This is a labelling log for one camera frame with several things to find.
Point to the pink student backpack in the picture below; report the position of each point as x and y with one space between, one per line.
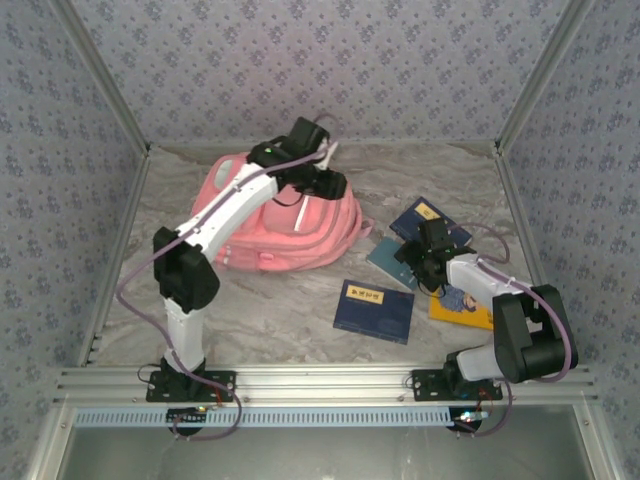
300 240

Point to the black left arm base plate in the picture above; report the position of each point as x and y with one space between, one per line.
225 392

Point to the aluminium side rail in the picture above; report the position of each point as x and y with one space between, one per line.
514 200
134 195

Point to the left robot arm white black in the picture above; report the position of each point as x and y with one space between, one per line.
182 335

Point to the yellow book with blue picture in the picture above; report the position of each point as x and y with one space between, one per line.
460 312

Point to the small black controller board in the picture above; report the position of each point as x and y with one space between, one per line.
187 416
467 419

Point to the teal notebook with white label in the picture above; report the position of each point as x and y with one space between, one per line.
387 260

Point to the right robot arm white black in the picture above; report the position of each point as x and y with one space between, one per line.
530 345

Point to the aluminium mounting rail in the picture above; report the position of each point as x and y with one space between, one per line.
320 382

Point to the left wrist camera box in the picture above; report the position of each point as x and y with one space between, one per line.
330 152

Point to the aluminium frame post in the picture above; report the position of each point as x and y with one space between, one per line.
539 75
104 75

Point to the navy book with blue drawing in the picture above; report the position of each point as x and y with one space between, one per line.
410 222

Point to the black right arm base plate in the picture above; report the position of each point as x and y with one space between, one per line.
425 390

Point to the navy book wide yellow label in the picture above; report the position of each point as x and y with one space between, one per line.
372 317

